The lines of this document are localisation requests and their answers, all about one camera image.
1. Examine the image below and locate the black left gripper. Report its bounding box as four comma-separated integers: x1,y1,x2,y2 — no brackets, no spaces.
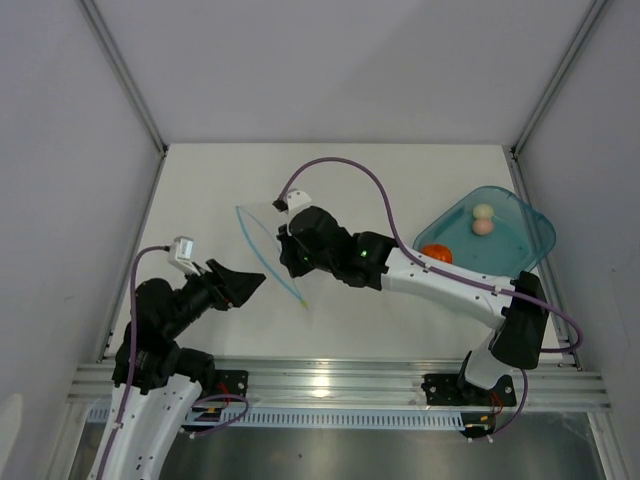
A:
164,257,265,338

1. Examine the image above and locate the clear zip top bag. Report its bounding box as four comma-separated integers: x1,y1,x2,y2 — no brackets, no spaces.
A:
235,202,313,326

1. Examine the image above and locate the orange toy pumpkin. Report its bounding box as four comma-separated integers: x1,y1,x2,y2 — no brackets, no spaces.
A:
420,244,453,264

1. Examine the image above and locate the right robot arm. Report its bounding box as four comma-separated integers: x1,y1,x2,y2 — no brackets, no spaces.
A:
276,206,548,405

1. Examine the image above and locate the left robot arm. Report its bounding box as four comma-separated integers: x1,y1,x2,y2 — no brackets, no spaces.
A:
88,259,266,479

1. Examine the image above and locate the pink toy egg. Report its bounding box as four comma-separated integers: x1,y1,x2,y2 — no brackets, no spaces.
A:
472,218,494,236

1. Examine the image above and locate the cream toy egg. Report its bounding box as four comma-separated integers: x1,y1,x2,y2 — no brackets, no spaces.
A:
472,203,494,220

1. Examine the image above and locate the teal plastic tray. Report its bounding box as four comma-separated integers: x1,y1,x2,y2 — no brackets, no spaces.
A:
412,186,556,278

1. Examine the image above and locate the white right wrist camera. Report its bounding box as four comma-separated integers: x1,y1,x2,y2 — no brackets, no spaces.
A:
272,189,312,215

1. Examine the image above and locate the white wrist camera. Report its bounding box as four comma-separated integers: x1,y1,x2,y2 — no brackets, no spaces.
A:
168,236,201,276
272,189,312,215

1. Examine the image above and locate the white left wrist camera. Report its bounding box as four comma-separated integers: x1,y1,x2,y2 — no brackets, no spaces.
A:
168,236,201,276

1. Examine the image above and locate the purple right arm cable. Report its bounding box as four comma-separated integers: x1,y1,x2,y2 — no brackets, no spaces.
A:
277,157,585,356

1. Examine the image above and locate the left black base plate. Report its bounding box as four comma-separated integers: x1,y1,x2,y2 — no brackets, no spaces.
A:
213,369,249,397

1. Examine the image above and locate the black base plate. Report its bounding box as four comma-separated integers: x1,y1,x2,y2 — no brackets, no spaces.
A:
213,369,249,397
421,373,517,407

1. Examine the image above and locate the white slotted cable duct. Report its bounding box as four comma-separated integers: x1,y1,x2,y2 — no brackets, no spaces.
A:
87,408,469,430

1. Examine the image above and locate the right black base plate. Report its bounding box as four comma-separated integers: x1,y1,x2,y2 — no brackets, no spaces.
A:
421,373,517,407

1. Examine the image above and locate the right aluminium frame post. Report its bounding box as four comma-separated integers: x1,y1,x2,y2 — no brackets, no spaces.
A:
509,0,614,156

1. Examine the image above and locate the aluminium frame post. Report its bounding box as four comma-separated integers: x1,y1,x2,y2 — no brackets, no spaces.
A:
77,0,169,156
509,0,614,156

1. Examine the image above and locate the left aluminium frame post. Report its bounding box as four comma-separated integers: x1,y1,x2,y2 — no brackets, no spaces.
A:
77,0,169,156

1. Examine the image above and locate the aluminium mounting rail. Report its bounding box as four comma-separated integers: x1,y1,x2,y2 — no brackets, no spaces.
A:
67,355,612,413

